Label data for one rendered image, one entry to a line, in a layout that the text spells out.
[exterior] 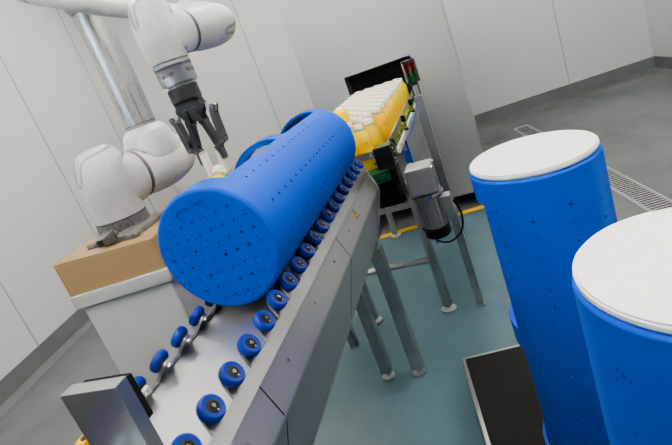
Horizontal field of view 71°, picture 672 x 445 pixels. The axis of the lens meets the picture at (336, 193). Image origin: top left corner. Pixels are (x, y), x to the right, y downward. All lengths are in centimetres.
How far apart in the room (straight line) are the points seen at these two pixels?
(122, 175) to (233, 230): 60
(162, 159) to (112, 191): 20
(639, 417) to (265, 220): 68
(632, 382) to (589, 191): 53
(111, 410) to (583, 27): 610
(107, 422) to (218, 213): 43
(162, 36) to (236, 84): 497
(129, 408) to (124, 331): 86
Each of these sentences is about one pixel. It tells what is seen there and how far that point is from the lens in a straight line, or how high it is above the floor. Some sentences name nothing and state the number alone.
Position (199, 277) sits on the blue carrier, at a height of 104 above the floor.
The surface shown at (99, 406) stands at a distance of 78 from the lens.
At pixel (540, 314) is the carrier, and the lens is 121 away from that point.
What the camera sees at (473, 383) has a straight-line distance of 191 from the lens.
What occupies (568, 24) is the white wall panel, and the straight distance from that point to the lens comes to 632.
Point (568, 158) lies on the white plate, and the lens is 107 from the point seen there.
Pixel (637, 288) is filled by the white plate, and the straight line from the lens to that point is 64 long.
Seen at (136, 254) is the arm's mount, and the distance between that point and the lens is 146.
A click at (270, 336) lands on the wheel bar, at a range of 97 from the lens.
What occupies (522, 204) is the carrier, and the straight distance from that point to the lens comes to 107.
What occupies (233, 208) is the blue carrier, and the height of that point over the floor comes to 117.
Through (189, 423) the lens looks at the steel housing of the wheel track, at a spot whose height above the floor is 93.
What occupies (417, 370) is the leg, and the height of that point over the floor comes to 2.
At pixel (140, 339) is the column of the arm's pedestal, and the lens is 160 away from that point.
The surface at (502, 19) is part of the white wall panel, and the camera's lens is 610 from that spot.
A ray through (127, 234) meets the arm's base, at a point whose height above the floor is 111.
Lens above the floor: 138
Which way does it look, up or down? 15 degrees down
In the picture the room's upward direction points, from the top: 20 degrees counter-clockwise
